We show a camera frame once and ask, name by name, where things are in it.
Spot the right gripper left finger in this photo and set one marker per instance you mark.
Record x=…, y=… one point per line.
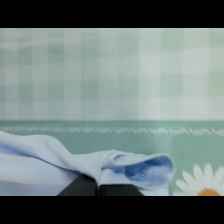
x=81, y=187

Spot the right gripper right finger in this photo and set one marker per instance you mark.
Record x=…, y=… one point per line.
x=120, y=190

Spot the light blue shirt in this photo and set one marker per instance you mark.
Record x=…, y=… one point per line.
x=43, y=160

